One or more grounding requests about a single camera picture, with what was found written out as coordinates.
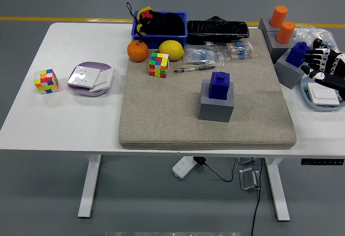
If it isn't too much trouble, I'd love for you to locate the light blue plate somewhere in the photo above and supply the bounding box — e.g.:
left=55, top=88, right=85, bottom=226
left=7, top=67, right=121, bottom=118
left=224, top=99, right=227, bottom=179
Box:
left=300, top=75, right=345, bottom=112

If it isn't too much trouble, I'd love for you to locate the blue plastic bin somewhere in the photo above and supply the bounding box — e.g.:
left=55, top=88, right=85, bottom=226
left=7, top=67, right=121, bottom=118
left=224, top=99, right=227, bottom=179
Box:
left=130, top=10, right=189, bottom=50

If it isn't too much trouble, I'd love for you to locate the black table control panel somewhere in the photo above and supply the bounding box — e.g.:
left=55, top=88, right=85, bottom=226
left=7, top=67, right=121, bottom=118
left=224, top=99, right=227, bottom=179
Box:
left=301, top=158, right=345, bottom=166

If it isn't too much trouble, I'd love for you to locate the crumpled clear plastic bag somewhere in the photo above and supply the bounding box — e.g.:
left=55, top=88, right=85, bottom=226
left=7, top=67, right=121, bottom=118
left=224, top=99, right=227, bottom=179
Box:
left=292, top=25, right=345, bottom=72

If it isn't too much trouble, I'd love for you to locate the large metal bracket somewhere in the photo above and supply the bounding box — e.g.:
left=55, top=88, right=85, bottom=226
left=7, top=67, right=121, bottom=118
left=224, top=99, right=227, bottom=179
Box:
left=239, top=167, right=263, bottom=191

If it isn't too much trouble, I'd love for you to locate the clear ballpoint pen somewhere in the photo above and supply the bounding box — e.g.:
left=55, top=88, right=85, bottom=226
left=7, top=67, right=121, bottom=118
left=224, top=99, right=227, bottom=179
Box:
left=173, top=65, right=216, bottom=73

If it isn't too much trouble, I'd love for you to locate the clear bag of blue resistors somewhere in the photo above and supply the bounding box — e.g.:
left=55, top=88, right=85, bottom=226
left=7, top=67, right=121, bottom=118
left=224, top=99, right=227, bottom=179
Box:
left=184, top=44, right=226, bottom=67

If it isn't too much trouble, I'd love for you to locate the white table leg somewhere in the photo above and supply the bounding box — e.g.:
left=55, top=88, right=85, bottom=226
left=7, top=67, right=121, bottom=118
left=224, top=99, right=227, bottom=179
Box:
left=77, top=154, right=102, bottom=219
left=264, top=157, right=291, bottom=223

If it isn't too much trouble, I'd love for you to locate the large colourful puzzle cube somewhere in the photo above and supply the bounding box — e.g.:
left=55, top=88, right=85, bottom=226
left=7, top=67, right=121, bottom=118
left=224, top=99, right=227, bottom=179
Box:
left=149, top=52, right=170, bottom=79

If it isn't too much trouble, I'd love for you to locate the grey square seal holder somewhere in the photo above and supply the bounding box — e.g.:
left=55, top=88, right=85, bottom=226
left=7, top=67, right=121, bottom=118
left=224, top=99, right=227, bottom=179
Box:
left=275, top=47, right=311, bottom=90
left=198, top=79, right=235, bottom=123

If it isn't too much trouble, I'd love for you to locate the white wall socket panel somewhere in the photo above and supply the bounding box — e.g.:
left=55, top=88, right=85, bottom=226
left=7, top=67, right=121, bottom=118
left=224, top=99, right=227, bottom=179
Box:
left=67, top=65, right=101, bottom=89

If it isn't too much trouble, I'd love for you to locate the grey cylinder stamp holder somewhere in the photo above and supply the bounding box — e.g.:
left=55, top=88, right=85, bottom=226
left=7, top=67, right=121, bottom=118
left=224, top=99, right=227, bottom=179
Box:
left=258, top=17, right=281, bottom=33
left=265, top=30, right=297, bottom=65

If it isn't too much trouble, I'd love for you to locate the orange fruit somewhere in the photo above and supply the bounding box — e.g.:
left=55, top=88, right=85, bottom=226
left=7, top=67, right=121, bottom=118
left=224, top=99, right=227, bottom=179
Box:
left=127, top=39, right=149, bottom=63

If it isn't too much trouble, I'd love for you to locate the black plug with cable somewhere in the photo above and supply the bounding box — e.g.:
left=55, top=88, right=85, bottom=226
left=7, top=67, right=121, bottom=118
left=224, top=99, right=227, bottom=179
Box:
left=194, top=156, right=237, bottom=182

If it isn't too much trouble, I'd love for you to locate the small colourful puzzle cube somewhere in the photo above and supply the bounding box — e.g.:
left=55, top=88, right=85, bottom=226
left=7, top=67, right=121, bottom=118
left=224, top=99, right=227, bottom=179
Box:
left=34, top=68, right=59, bottom=95

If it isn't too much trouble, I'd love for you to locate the clear bag of brown resistors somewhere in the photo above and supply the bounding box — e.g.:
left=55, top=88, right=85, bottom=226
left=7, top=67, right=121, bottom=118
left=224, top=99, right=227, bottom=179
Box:
left=223, top=41, right=254, bottom=62

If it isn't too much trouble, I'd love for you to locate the white wall switch panel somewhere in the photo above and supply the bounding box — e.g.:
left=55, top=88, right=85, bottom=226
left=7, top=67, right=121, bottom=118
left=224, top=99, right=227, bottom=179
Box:
left=307, top=82, right=341, bottom=106
left=88, top=68, right=114, bottom=94

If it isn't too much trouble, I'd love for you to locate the blue seal stamp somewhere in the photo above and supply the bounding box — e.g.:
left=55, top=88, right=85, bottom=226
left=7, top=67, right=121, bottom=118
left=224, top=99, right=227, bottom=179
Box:
left=208, top=71, right=231, bottom=100
left=285, top=41, right=311, bottom=68

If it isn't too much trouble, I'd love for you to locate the white power strip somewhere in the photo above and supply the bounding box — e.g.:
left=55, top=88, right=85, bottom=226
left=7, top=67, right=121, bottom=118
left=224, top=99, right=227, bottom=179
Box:
left=172, top=156, right=197, bottom=179

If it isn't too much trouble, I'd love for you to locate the purple plate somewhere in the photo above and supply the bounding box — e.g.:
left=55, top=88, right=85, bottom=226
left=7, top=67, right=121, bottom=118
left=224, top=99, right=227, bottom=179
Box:
left=67, top=61, right=114, bottom=98

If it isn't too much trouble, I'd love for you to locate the yellow lemon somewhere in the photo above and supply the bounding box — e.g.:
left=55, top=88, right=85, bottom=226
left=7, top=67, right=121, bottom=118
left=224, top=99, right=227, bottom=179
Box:
left=158, top=39, right=185, bottom=61

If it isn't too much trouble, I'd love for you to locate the black floor cable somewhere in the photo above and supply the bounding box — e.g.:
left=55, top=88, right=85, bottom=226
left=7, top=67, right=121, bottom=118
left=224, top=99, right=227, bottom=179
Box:
left=250, top=157, right=264, bottom=236

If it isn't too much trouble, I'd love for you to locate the black tray wrapped in plastic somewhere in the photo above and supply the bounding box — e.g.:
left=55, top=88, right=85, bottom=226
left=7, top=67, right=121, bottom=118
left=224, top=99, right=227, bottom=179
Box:
left=185, top=15, right=250, bottom=45

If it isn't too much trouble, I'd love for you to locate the grey-brown fabric mat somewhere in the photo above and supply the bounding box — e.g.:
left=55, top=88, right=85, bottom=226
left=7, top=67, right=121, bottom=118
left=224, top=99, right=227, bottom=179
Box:
left=118, top=28, right=297, bottom=150

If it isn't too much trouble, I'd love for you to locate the orange cylinder stamp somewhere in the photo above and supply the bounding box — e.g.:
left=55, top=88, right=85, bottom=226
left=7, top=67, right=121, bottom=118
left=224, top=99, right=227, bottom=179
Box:
left=269, top=5, right=288, bottom=29
left=274, top=20, right=296, bottom=45

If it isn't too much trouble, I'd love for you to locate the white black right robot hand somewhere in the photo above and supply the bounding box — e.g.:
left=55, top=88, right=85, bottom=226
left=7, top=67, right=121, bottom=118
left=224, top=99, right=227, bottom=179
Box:
left=301, top=47, right=345, bottom=102

